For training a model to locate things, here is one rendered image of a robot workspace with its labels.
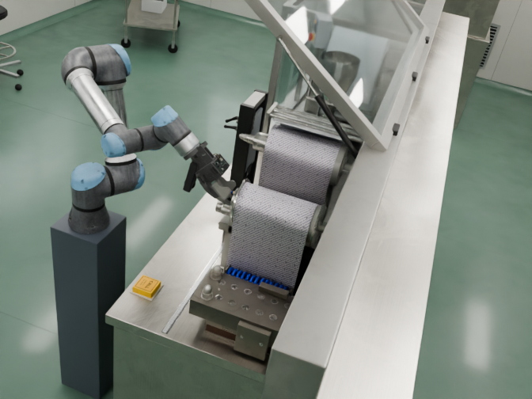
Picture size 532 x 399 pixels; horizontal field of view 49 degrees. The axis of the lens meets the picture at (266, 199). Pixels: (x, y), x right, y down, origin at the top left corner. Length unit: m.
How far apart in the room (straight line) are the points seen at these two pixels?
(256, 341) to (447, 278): 2.29
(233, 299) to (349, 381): 0.75
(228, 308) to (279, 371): 0.91
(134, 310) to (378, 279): 0.88
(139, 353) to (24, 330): 1.26
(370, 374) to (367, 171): 0.44
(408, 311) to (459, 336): 2.23
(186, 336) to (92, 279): 0.58
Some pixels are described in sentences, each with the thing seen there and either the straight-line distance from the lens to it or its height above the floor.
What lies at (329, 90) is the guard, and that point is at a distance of 1.38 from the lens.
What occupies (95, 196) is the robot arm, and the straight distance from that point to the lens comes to 2.16.
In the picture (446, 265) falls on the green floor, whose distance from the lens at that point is 3.99.
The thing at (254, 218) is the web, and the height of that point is 1.25.
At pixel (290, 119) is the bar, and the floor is 1.45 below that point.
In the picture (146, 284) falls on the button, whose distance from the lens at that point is 1.99.
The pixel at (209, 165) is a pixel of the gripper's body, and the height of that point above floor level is 1.36.
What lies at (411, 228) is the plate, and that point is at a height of 1.44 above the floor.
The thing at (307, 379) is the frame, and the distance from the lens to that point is 0.88.
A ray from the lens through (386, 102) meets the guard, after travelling 1.62.
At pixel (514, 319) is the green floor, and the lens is 3.83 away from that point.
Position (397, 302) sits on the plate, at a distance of 1.32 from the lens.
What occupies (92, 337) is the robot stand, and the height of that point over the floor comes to 0.39.
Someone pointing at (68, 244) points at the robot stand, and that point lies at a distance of 2.27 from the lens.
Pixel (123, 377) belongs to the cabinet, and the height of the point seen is 0.63.
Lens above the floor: 2.29
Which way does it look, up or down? 34 degrees down
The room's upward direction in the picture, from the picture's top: 10 degrees clockwise
